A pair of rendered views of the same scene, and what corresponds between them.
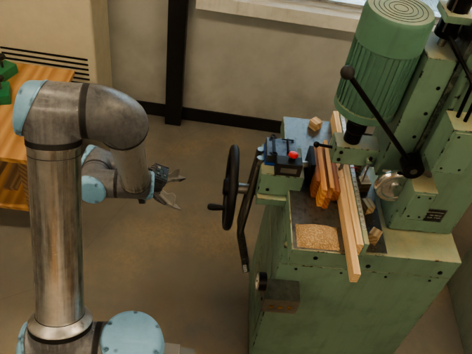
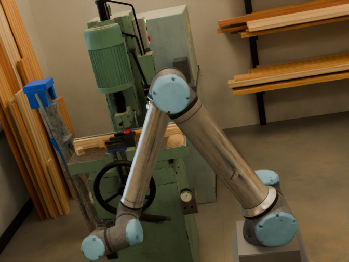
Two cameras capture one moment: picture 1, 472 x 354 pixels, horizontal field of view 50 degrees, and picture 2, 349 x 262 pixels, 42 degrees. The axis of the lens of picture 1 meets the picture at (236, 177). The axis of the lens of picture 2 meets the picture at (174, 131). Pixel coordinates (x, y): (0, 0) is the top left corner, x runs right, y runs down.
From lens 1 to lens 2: 1.88 m
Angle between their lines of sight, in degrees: 67
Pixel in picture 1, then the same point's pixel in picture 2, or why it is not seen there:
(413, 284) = not seen: hidden behind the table
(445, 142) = (152, 63)
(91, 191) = (138, 227)
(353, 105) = (124, 79)
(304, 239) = (179, 140)
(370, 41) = (113, 41)
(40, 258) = (240, 158)
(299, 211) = not seen: hidden behind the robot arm
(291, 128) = (81, 160)
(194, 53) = not seen: outside the picture
